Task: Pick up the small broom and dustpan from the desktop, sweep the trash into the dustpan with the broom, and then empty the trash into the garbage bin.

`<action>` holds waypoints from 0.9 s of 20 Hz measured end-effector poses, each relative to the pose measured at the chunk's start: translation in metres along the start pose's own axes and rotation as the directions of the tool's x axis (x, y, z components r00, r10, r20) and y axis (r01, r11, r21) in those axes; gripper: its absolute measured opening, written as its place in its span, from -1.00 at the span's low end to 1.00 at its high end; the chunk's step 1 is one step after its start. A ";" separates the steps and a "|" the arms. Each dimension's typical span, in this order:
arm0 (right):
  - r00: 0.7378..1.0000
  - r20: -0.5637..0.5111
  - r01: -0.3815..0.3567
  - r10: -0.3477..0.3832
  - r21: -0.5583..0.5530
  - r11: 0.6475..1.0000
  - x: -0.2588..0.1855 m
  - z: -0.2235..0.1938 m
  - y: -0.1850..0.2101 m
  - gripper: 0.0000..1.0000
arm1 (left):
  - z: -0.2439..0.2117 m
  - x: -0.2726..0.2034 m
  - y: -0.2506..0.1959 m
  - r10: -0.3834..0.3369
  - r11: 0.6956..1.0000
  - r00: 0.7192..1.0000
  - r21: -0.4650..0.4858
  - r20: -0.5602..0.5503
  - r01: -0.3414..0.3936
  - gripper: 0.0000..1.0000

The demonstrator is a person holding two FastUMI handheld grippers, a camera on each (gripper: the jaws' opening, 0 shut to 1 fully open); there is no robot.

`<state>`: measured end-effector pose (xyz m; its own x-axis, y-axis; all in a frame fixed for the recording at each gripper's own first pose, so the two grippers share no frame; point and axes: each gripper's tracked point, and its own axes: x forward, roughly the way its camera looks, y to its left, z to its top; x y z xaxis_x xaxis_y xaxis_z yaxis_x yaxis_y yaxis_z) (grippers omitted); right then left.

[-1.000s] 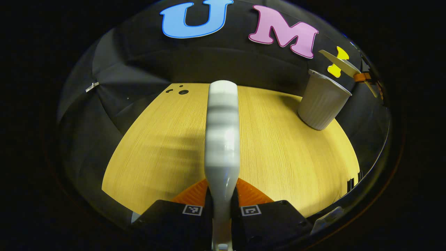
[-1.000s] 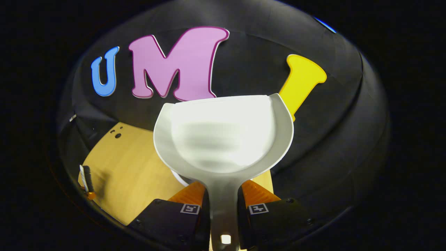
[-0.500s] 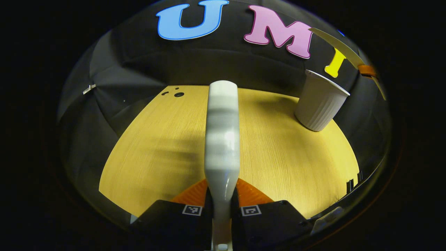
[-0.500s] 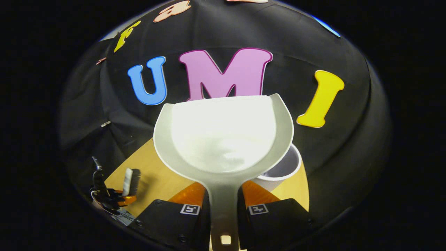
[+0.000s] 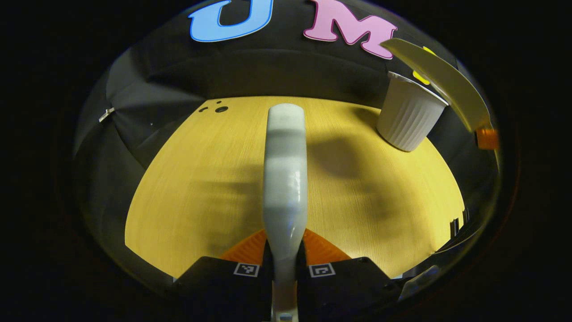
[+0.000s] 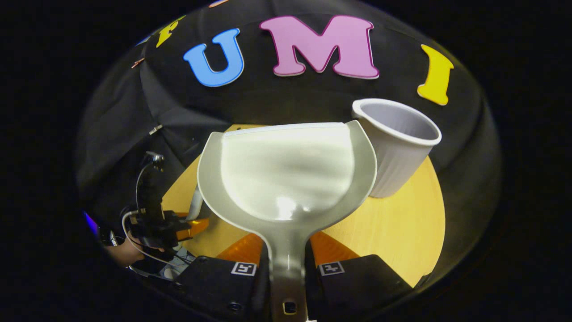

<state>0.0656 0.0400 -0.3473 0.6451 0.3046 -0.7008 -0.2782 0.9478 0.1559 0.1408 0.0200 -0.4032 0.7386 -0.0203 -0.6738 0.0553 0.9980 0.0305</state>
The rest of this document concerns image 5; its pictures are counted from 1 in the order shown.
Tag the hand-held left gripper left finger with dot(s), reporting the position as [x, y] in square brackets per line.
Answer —
[214, 286]

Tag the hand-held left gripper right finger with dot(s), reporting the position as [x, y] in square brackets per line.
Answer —
[348, 281]

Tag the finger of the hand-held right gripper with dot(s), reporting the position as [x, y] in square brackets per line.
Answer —
[487, 138]

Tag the white dustpan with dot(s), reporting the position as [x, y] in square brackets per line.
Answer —
[447, 85]

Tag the white ribbed garbage bin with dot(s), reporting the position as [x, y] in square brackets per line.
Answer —
[409, 120]

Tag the small white broom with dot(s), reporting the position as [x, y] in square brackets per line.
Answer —
[286, 179]

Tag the silver cloth clip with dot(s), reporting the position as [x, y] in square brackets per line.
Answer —
[106, 115]

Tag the black backdrop cloth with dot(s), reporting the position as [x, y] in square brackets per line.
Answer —
[268, 67]

